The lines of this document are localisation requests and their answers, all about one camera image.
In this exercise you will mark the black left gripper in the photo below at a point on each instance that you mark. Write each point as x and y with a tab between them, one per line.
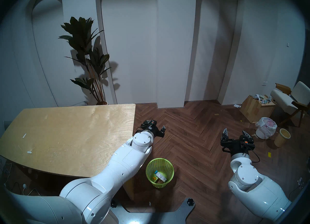
157	132

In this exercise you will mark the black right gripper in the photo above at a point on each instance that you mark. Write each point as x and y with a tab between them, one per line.
233	146

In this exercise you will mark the blue and white carton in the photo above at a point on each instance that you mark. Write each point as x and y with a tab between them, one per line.
161	175

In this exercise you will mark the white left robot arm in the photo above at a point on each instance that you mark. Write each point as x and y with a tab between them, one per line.
116	172

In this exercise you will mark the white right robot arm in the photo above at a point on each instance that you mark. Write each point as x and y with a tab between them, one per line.
254	189

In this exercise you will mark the bin with white plastic bag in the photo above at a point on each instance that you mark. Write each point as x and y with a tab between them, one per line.
266	126

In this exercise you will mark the green mesh trash bin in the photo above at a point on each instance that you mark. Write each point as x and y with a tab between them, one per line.
169	167

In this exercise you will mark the wooden crate box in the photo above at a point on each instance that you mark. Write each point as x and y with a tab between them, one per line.
251	111

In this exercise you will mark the pile of paper scraps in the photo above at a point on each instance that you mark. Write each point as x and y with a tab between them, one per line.
261	98

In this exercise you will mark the beige paper bucket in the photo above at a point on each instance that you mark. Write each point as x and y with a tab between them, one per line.
281	138

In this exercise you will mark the wooden armchair with white cushions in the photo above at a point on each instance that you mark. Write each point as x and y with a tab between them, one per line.
285	101

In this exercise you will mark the crumpled clear plastic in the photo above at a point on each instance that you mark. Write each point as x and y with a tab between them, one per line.
300	183

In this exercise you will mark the black base knob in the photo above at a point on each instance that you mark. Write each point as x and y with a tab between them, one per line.
113	203
190	202

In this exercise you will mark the light wooden table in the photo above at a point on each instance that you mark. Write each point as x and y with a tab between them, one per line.
63	134

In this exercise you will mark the tall potted plant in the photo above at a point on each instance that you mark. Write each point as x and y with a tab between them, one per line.
82	39

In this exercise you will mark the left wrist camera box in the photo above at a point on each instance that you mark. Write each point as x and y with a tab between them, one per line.
152	123

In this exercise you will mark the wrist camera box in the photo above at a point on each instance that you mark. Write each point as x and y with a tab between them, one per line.
243	144
152	123

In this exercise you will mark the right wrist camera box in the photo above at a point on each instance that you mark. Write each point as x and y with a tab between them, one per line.
243	144

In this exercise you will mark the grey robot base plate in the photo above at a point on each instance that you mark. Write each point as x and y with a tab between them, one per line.
155	217

